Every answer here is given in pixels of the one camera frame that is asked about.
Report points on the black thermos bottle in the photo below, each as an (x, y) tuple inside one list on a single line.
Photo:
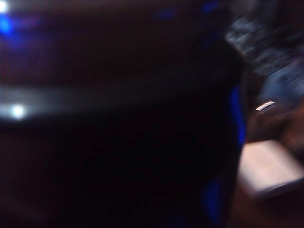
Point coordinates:
[(118, 142)]

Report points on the white power adapter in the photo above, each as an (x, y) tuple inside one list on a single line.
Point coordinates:
[(268, 164)]

